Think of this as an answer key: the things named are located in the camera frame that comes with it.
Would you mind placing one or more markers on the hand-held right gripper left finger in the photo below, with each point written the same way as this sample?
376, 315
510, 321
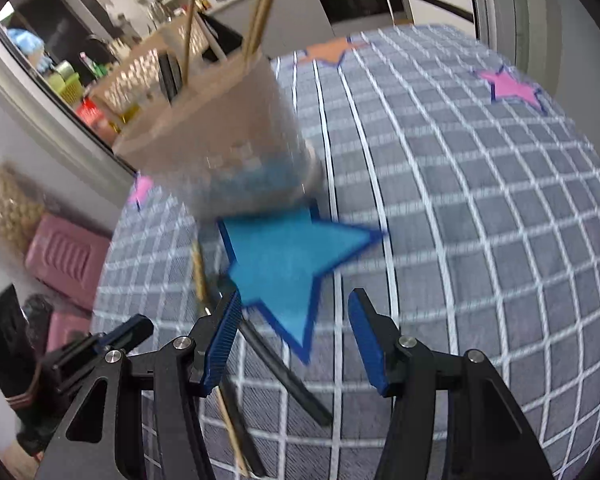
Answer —
222, 340

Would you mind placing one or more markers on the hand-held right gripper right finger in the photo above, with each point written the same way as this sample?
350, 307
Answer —
370, 345

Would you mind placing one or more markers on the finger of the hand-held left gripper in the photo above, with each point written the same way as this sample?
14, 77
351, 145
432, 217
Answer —
127, 332

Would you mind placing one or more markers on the wooden chopstick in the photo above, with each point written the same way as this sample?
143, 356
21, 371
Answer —
230, 425
270, 5
257, 10
189, 40

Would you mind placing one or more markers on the beige plastic utensil holder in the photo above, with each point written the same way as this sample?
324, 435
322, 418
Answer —
220, 145

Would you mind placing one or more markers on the pink plastic stool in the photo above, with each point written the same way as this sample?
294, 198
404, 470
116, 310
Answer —
67, 262
67, 332

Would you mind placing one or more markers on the dark bag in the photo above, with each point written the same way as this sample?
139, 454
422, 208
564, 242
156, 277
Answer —
10, 360

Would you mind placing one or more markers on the bag of beige nuts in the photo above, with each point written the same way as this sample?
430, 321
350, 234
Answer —
10, 210

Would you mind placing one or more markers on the red box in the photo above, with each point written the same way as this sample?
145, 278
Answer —
92, 115

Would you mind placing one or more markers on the beige flower-cutout basket trolley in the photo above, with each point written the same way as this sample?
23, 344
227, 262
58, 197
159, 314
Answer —
135, 80

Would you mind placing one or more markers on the green plastic basket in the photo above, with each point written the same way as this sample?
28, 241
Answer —
67, 82

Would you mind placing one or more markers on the green bottle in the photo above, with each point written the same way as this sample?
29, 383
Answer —
92, 65

